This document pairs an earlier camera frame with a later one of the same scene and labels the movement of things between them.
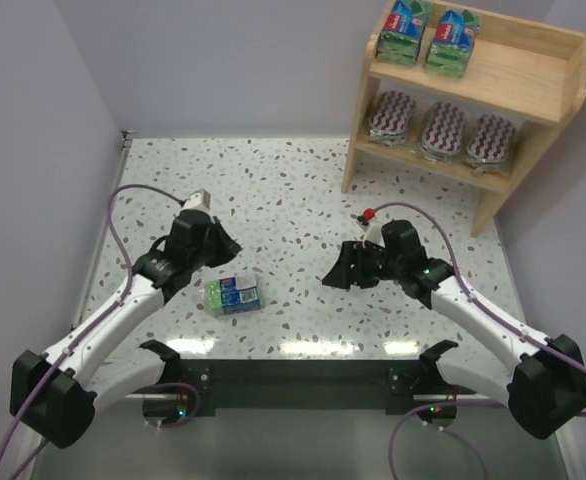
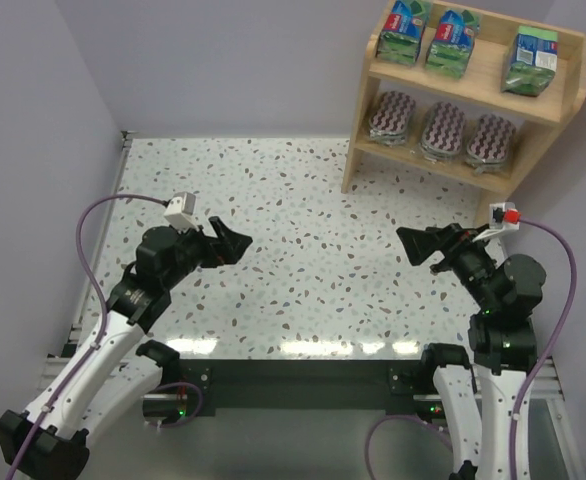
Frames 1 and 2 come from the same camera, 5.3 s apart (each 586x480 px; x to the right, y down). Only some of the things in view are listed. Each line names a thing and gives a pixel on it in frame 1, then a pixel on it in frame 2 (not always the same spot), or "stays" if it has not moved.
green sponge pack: [232, 295] → [534, 62]
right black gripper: [355, 265] → [449, 248]
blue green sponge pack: [451, 46] stays
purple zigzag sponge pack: [489, 144] stays
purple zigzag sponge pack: [390, 113] stays
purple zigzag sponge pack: [443, 130] stays
